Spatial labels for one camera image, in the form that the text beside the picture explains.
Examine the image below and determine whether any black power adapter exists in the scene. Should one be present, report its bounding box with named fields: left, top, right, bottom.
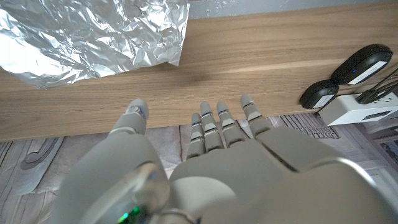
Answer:
left=330, top=44, right=394, bottom=86
left=298, top=79, right=340, bottom=110

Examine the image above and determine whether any black power strip cable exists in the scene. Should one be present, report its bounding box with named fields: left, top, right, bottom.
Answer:
left=356, top=67, right=398, bottom=105

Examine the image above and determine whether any crinkled aluminum foil sheet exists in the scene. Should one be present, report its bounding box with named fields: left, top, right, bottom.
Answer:
left=0, top=0, right=190, bottom=90

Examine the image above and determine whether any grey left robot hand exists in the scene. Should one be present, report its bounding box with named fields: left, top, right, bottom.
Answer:
left=46, top=94, right=398, bottom=224

